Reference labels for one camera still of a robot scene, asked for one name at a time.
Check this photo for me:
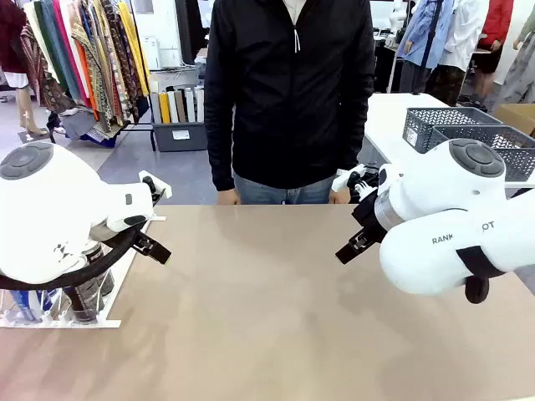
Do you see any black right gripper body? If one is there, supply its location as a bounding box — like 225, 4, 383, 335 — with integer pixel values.
352, 192, 388, 241

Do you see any grey basket with white label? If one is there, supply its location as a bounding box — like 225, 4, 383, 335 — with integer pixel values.
402, 107, 504, 155

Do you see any grey plastic woven basket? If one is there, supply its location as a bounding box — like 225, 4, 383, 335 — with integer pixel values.
430, 124, 535, 183

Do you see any person's right forearm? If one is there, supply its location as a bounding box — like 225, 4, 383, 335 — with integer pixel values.
204, 104, 238, 192

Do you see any person's left forearm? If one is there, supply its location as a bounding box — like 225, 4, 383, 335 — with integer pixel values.
334, 104, 376, 176

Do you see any white can dispenser rack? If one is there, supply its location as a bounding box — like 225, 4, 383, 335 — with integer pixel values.
0, 215, 167, 330

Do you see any person's right hand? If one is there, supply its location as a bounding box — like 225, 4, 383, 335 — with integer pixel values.
217, 188, 242, 206

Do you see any white side table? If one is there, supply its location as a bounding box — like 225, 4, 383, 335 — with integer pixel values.
362, 92, 535, 189

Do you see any grey storage bin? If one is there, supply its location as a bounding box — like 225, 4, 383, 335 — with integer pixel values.
150, 120, 209, 152

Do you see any black metal clothes rack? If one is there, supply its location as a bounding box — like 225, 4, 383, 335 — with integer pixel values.
48, 0, 158, 152

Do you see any person in black jacket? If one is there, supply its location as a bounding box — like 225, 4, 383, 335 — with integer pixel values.
203, 0, 376, 206

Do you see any white fabric roll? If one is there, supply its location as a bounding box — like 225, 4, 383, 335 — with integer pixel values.
166, 90, 180, 124
194, 86, 206, 123
184, 87, 196, 123

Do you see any pile of folded cloths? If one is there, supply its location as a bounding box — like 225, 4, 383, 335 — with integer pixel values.
46, 107, 125, 148

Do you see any brown fabric roll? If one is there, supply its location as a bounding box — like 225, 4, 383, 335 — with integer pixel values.
174, 89, 187, 124

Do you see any olive patterned hanging fabric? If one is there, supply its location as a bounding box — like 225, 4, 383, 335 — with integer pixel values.
69, 8, 116, 130

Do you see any brown cardboard box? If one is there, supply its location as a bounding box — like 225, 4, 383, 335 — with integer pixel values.
492, 103, 535, 139

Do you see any mannequin in blue shirt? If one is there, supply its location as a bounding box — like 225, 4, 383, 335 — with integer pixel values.
395, 0, 445, 95

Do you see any black stand pole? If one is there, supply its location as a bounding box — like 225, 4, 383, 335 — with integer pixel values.
411, 0, 445, 97

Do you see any orange hanging fabric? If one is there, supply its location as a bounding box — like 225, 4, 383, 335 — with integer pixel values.
74, 39, 100, 122

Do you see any dark brown patterned hanging fabric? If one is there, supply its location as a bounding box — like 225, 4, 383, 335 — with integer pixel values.
89, 0, 141, 124

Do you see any brown paisley garment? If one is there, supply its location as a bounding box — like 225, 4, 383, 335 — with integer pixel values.
20, 24, 79, 114

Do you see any white box appliance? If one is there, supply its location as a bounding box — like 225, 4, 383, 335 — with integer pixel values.
139, 35, 162, 71

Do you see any mannequin in white shirt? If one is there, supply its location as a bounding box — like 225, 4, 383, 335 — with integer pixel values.
430, 0, 491, 108

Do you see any yellow hanging fabric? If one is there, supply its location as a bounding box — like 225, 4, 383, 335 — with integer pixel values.
116, 2, 150, 98

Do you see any green hanging fabric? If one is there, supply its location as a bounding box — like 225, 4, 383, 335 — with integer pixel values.
33, 0, 81, 101

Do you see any pink hanging fabric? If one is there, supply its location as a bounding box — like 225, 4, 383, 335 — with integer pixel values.
52, 0, 92, 108

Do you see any bystander in red jacket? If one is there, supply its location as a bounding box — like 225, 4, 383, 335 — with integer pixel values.
471, 0, 516, 110

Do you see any mannequin in maroon top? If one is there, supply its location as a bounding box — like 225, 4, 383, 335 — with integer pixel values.
0, 0, 49, 137

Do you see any cream hanging fabric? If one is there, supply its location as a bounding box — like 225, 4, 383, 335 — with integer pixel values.
23, 0, 59, 83

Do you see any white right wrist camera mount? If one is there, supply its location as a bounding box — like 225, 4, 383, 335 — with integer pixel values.
333, 163, 380, 201

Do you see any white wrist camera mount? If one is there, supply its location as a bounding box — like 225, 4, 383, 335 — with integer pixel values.
333, 163, 380, 201
137, 170, 173, 208

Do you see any black left arm cable sleeve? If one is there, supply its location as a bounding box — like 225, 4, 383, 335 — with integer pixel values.
0, 227, 145, 293

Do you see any black arm cable sleeve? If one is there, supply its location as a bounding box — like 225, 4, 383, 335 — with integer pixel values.
455, 246, 509, 305
0, 227, 145, 293

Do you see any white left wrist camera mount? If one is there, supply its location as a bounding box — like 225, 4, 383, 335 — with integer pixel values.
137, 170, 173, 208

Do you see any black right arm cable sleeve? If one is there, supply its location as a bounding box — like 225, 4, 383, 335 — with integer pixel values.
455, 246, 509, 305

